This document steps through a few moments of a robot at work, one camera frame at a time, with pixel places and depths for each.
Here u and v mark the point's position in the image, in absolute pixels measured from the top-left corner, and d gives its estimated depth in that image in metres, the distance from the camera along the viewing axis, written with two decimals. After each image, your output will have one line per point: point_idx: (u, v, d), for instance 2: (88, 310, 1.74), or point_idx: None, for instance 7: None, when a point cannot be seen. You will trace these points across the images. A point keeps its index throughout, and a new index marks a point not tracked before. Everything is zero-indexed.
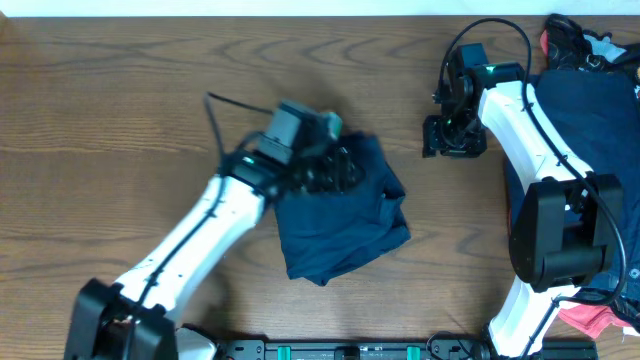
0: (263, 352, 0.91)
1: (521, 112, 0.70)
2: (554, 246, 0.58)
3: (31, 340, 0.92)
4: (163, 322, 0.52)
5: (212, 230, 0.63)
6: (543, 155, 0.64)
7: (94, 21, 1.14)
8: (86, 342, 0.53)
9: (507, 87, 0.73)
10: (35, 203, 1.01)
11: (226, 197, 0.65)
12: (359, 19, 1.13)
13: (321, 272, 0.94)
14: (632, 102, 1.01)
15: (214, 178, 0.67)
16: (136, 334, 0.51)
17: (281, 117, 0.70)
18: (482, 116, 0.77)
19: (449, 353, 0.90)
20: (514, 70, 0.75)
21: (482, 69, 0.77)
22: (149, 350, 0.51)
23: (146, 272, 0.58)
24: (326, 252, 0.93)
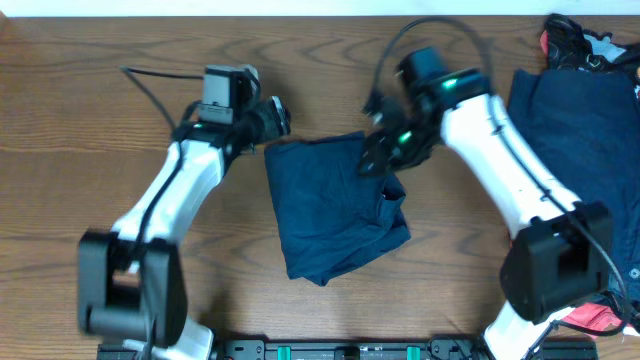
0: (263, 352, 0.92)
1: (493, 136, 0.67)
2: (552, 282, 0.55)
3: (31, 340, 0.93)
4: (165, 248, 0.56)
5: (185, 179, 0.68)
6: (525, 190, 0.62)
7: (93, 20, 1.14)
8: (98, 286, 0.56)
9: (474, 106, 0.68)
10: (35, 204, 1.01)
11: (196, 153, 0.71)
12: (359, 19, 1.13)
13: (321, 272, 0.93)
14: (632, 102, 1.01)
15: (171, 144, 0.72)
16: (144, 263, 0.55)
17: (212, 83, 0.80)
18: (448, 137, 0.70)
19: (449, 353, 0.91)
20: (474, 78, 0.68)
21: (440, 82, 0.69)
22: (159, 273, 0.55)
23: (137, 216, 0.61)
24: (327, 254, 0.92)
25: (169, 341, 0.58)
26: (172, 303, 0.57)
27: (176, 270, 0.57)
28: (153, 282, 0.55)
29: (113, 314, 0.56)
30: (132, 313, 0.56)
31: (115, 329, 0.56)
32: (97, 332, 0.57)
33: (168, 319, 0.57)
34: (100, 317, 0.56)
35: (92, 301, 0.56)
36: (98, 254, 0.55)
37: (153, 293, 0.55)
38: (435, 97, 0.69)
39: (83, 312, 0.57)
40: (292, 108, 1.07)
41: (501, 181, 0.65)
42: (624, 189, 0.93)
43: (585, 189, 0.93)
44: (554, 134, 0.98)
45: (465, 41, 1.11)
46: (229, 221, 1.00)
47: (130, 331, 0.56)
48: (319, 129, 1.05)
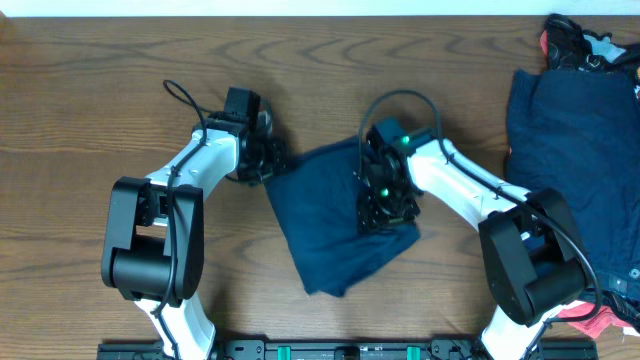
0: (263, 352, 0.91)
1: (446, 165, 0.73)
2: (530, 275, 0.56)
3: (31, 340, 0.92)
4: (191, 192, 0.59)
5: (206, 153, 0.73)
6: (479, 195, 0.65)
7: (94, 21, 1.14)
8: (126, 230, 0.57)
9: (430, 150, 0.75)
10: (34, 203, 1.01)
11: (218, 137, 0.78)
12: (359, 19, 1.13)
13: (337, 283, 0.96)
14: (632, 102, 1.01)
15: (196, 128, 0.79)
16: (173, 206, 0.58)
17: (232, 95, 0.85)
18: (418, 182, 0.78)
19: (449, 353, 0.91)
20: (426, 136, 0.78)
21: (399, 142, 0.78)
22: (189, 215, 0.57)
23: (167, 170, 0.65)
24: (340, 265, 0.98)
25: (186, 294, 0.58)
26: (193, 251, 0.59)
27: (200, 217, 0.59)
28: (180, 223, 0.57)
29: (138, 258, 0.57)
30: (153, 264, 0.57)
31: (136, 275, 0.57)
32: (117, 279, 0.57)
33: (189, 267, 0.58)
34: (123, 262, 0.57)
35: (117, 245, 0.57)
36: (131, 197, 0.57)
37: (181, 234, 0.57)
38: (397, 156, 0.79)
39: (107, 257, 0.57)
40: (292, 108, 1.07)
41: (457, 195, 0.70)
42: (624, 188, 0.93)
43: (585, 189, 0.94)
44: (557, 134, 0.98)
45: (465, 41, 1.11)
46: (229, 221, 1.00)
47: (150, 280, 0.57)
48: (319, 129, 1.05)
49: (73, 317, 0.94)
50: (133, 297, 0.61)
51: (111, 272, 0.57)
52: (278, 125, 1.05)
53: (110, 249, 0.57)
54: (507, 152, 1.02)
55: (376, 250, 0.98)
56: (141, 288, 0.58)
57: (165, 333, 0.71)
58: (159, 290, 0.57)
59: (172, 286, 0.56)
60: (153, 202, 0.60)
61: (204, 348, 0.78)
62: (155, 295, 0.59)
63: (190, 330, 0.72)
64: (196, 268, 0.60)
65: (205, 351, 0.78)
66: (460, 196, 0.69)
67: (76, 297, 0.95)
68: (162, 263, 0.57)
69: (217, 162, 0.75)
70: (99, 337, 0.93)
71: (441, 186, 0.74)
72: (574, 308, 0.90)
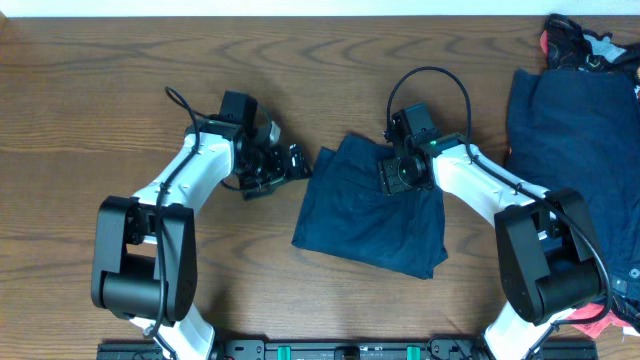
0: (263, 352, 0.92)
1: (470, 165, 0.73)
2: (541, 270, 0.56)
3: (31, 341, 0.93)
4: (181, 213, 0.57)
5: (202, 161, 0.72)
6: (500, 190, 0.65)
7: (94, 21, 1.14)
8: (115, 254, 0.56)
9: (453, 149, 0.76)
10: (35, 204, 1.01)
11: (212, 143, 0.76)
12: (359, 19, 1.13)
13: (424, 268, 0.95)
14: (633, 102, 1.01)
15: (188, 134, 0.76)
16: (161, 229, 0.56)
17: (229, 100, 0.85)
18: (441, 184, 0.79)
19: (449, 353, 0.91)
20: (454, 141, 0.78)
21: (427, 144, 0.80)
22: (178, 238, 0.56)
23: (156, 186, 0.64)
24: (423, 251, 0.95)
25: (179, 314, 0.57)
26: (185, 272, 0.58)
27: (191, 240, 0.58)
28: (170, 247, 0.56)
29: (128, 281, 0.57)
30: (143, 285, 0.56)
31: (127, 297, 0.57)
32: (109, 301, 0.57)
33: (180, 288, 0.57)
34: (113, 285, 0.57)
35: (106, 267, 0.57)
36: (116, 220, 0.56)
37: (170, 257, 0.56)
38: (424, 157, 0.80)
39: (96, 280, 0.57)
40: (292, 108, 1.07)
41: (479, 195, 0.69)
42: (624, 189, 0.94)
43: (586, 189, 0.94)
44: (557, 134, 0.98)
45: (465, 41, 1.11)
46: (229, 221, 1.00)
47: (142, 301, 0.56)
48: (320, 129, 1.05)
49: (73, 317, 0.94)
50: (127, 316, 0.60)
51: (101, 293, 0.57)
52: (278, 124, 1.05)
53: (99, 272, 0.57)
54: (507, 152, 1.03)
55: (429, 223, 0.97)
56: (132, 310, 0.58)
57: (160, 340, 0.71)
58: (151, 313, 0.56)
59: (164, 309, 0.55)
60: (142, 221, 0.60)
61: (204, 350, 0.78)
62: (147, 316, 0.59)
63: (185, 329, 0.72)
64: (188, 287, 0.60)
65: (203, 354, 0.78)
66: (483, 202, 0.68)
67: (76, 297, 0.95)
68: (152, 286, 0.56)
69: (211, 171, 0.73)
70: (100, 337, 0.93)
71: (463, 188, 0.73)
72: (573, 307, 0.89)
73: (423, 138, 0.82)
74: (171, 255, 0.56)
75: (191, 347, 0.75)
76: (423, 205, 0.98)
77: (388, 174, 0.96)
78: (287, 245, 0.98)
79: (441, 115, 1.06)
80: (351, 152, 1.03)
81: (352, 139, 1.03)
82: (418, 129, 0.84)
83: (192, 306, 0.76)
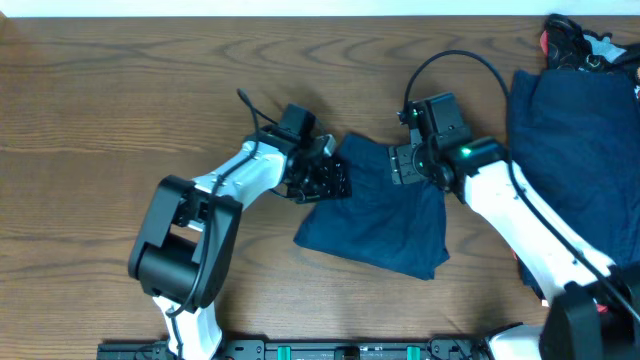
0: (263, 352, 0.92)
1: (514, 200, 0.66)
2: (594, 353, 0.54)
3: (31, 340, 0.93)
4: (233, 204, 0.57)
5: (256, 169, 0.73)
6: (554, 255, 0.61)
7: (94, 21, 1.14)
8: (160, 228, 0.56)
9: (492, 172, 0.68)
10: (34, 204, 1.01)
11: (267, 152, 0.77)
12: (359, 19, 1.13)
13: (427, 268, 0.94)
14: (632, 103, 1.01)
15: (248, 141, 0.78)
16: (211, 215, 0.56)
17: (289, 113, 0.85)
18: (469, 200, 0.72)
19: (449, 353, 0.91)
20: (491, 148, 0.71)
21: (457, 152, 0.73)
22: (224, 228, 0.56)
23: (212, 177, 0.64)
24: (423, 253, 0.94)
25: (205, 302, 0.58)
26: (221, 261, 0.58)
27: (235, 232, 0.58)
28: (214, 235, 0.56)
29: (166, 259, 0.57)
30: (179, 266, 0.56)
31: (161, 276, 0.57)
32: (143, 273, 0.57)
33: (213, 278, 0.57)
34: (150, 259, 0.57)
35: (149, 240, 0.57)
36: (173, 197, 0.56)
37: (212, 245, 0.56)
38: (454, 167, 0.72)
39: (137, 250, 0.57)
40: None
41: (528, 244, 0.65)
42: (624, 189, 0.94)
43: (586, 190, 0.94)
44: (557, 135, 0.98)
45: (465, 41, 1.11)
46: None
47: (174, 281, 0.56)
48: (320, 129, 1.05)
49: (72, 317, 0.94)
50: (152, 293, 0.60)
51: (139, 263, 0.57)
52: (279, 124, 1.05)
53: (141, 243, 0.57)
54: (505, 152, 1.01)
55: (431, 221, 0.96)
56: (162, 287, 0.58)
57: (176, 333, 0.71)
58: (180, 294, 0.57)
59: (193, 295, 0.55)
60: (190, 207, 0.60)
61: (208, 350, 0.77)
62: (173, 297, 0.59)
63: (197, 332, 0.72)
64: (220, 277, 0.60)
65: (208, 354, 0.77)
66: (531, 250, 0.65)
67: (75, 297, 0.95)
68: (189, 269, 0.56)
69: (259, 183, 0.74)
70: (99, 337, 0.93)
71: (504, 220, 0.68)
72: None
73: (450, 137, 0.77)
74: (214, 244, 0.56)
75: (202, 340, 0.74)
76: (424, 205, 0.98)
77: (401, 162, 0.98)
78: (287, 245, 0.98)
79: None
80: (350, 150, 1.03)
81: (352, 138, 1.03)
82: (445, 125, 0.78)
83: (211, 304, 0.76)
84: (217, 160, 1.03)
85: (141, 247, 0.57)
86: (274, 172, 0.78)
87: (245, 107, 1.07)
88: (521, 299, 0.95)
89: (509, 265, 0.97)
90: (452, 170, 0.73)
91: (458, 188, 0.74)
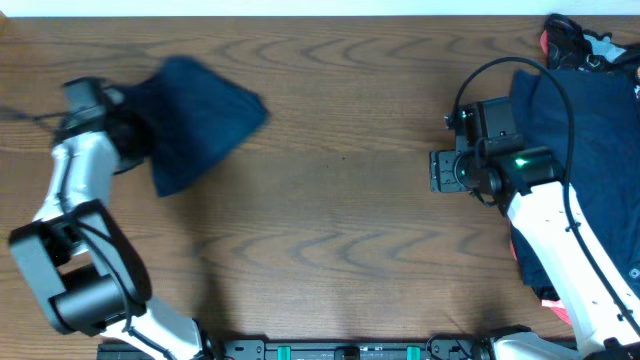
0: (263, 352, 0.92)
1: (566, 232, 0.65)
2: None
3: (32, 341, 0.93)
4: (87, 204, 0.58)
5: (77, 162, 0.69)
6: (599, 304, 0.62)
7: (94, 21, 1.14)
8: (49, 274, 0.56)
9: (547, 194, 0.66)
10: (35, 204, 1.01)
11: (85, 140, 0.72)
12: (359, 19, 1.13)
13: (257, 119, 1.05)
14: (633, 102, 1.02)
15: (58, 147, 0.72)
16: (80, 228, 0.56)
17: (74, 92, 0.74)
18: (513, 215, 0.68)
19: (449, 353, 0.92)
20: (545, 159, 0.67)
21: (511, 161, 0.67)
22: (99, 226, 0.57)
23: (51, 199, 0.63)
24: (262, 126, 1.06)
25: (145, 293, 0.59)
26: (129, 255, 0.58)
27: (113, 222, 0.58)
28: (97, 237, 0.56)
29: (78, 294, 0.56)
30: (95, 288, 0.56)
31: (85, 308, 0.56)
32: (72, 320, 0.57)
33: (133, 269, 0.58)
34: (66, 303, 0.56)
35: (50, 292, 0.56)
36: (33, 242, 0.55)
37: (103, 245, 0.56)
38: (502, 176, 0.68)
39: (49, 310, 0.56)
40: (292, 108, 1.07)
41: (571, 283, 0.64)
42: (624, 188, 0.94)
43: (586, 189, 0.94)
44: None
45: (466, 41, 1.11)
46: (230, 220, 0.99)
47: (101, 302, 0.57)
48: (320, 129, 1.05)
49: None
50: (100, 327, 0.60)
51: (60, 317, 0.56)
52: (278, 124, 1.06)
53: (45, 302, 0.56)
54: None
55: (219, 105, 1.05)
56: (97, 316, 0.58)
57: (164, 329, 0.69)
58: (116, 305, 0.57)
59: (128, 293, 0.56)
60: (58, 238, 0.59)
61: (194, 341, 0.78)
62: (115, 313, 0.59)
63: (171, 333, 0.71)
64: (142, 266, 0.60)
65: (196, 345, 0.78)
66: (574, 291, 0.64)
67: None
68: (105, 283, 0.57)
69: (95, 160, 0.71)
70: (99, 337, 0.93)
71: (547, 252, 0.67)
72: None
73: (501, 143, 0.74)
74: (104, 244, 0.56)
75: (177, 325, 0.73)
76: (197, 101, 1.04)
77: (442, 169, 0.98)
78: (287, 245, 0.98)
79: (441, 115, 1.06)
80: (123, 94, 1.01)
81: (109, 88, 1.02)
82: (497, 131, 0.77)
83: (169, 305, 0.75)
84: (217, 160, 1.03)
85: (50, 304, 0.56)
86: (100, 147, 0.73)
87: None
88: (521, 300, 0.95)
89: (510, 265, 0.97)
90: (500, 178, 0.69)
91: (502, 197, 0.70)
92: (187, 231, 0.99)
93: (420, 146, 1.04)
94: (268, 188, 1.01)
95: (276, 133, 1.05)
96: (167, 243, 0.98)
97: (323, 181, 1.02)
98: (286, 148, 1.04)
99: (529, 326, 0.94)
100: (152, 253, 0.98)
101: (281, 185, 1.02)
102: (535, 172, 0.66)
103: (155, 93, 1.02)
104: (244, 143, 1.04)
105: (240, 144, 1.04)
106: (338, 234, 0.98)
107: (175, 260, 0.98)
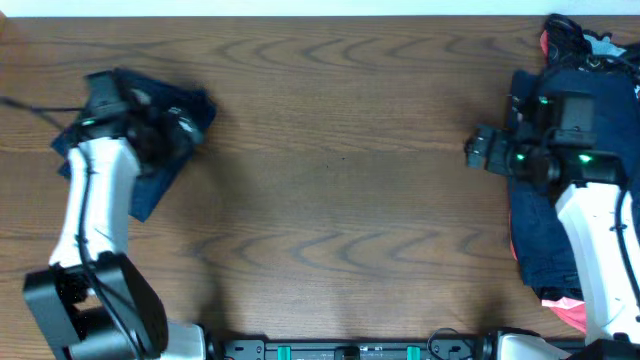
0: (263, 352, 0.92)
1: (610, 230, 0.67)
2: None
3: (33, 340, 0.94)
4: (111, 262, 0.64)
5: (99, 185, 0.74)
6: (622, 301, 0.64)
7: (94, 21, 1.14)
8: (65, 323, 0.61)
9: (602, 193, 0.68)
10: (34, 204, 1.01)
11: (101, 143, 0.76)
12: (359, 19, 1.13)
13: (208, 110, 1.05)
14: (633, 102, 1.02)
15: (72, 150, 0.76)
16: (99, 285, 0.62)
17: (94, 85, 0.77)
18: (559, 208, 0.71)
19: (449, 353, 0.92)
20: (611, 163, 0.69)
21: (575, 157, 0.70)
22: (115, 284, 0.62)
23: (71, 240, 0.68)
24: (214, 125, 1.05)
25: (155, 343, 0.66)
26: (144, 309, 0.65)
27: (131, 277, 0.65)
28: (114, 294, 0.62)
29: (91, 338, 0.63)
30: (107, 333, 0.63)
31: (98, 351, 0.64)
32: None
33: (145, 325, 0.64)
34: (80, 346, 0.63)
35: (65, 342, 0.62)
36: (49, 293, 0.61)
37: (119, 302, 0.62)
38: (564, 165, 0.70)
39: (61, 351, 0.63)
40: (292, 108, 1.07)
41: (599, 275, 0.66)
42: None
43: None
44: None
45: (465, 41, 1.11)
46: (230, 220, 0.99)
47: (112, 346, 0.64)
48: (320, 129, 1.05)
49: None
50: None
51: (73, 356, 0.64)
52: (278, 124, 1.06)
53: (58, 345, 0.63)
54: None
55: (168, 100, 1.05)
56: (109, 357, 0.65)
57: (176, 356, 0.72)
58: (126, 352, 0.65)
59: (139, 346, 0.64)
60: (78, 280, 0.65)
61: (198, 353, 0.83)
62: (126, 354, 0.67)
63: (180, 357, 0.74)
64: (153, 314, 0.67)
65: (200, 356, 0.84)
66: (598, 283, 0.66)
67: None
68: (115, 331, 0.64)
69: (116, 180, 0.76)
70: None
71: (584, 243, 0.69)
72: (573, 307, 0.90)
73: (572, 137, 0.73)
74: (116, 303, 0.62)
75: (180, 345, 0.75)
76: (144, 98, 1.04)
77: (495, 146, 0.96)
78: (287, 245, 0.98)
79: (442, 114, 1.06)
80: None
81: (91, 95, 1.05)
82: (571, 125, 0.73)
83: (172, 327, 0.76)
84: (217, 161, 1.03)
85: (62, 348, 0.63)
86: (124, 153, 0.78)
87: (245, 107, 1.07)
88: (521, 300, 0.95)
89: (510, 265, 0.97)
90: (560, 168, 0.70)
91: (556, 189, 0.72)
92: (187, 231, 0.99)
93: (420, 146, 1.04)
94: (268, 188, 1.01)
95: (276, 133, 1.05)
96: (167, 243, 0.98)
97: (324, 181, 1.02)
98: (286, 148, 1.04)
99: (529, 326, 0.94)
100: (152, 253, 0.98)
101: (281, 185, 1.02)
102: (596, 171, 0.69)
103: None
104: (244, 143, 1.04)
105: (241, 144, 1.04)
106: (338, 234, 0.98)
107: (175, 259, 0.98)
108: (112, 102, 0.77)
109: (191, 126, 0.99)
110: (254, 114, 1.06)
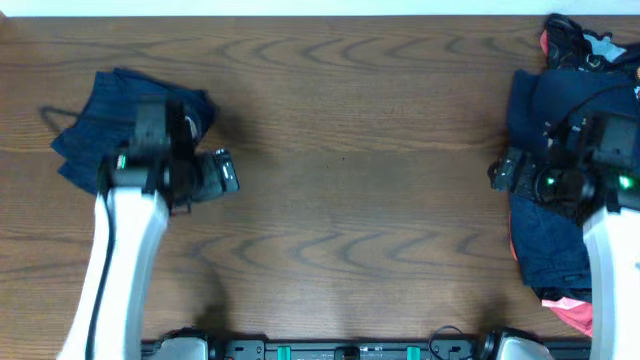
0: (263, 352, 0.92)
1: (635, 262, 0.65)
2: None
3: (35, 340, 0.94)
4: None
5: (118, 260, 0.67)
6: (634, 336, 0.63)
7: (93, 19, 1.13)
8: None
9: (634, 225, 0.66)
10: (33, 204, 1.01)
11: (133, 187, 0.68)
12: (359, 19, 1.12)
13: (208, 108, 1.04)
14: (633, 103, 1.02)
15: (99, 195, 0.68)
16: None
17: (144, 109, 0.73)
18: (587, 232, 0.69)
19: (449, 353, 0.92)
20: None
21: (616, 177, 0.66)
22: None
23: (83, 331, 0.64)
24: (214, 125, 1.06)
25: None
26: None
27: None
28: None
29: None
30: None
31: None
32: None
33: None
34: None
35: None
36: None
37: None
38: (600, 186, 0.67)
39: None
40: (292, 108, 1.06)
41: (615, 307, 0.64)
42: None
43: None
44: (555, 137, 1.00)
45: (465, 41, 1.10)
46: (229, 220, 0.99)
47: None
48: (320, 129, 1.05)
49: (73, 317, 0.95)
50: None
51: None
52: (278, 125, 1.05)
53: None
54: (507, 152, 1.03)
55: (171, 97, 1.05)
56: None
57: None
58: None
59: None
60: None
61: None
62: None
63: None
64: None
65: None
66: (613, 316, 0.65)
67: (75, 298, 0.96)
68: None
69: (141, 244, 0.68)
70: None
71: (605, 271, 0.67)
72: (573, 308, 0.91)
73: (612, 157, 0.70)
74: None
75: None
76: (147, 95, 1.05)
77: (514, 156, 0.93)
78: (287, 245, 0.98)
79: (442, 114, 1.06)
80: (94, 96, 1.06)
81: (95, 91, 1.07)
82: (610, 146, 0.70)
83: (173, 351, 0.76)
84: None
85: None
86: (157, 217, 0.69)
87: (245, 107, 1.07)
88: (521, 300, 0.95)
89: (510, 265, 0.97)
90: (596, 186, 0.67)
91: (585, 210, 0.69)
92: (186, 232, 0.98)
93: (421, 146, 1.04)
94: (268, 188, 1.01)
95: (276, 132, 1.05)
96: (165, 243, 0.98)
97: (324, 181, 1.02)
98: (286, 148, 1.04)
99: (529, 326, 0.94)
100: None
101: (281, 185, 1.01)
102: (632, 196, 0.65)
103: (114, 109, 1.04)
104: (244, 143, 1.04)
105: (241, 144, 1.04)
106: (338, 234, 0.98)
107: (175, 259, 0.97)
108: (157, 135, 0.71)
109: (230, 172, 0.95)
110: (254, 114, 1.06)
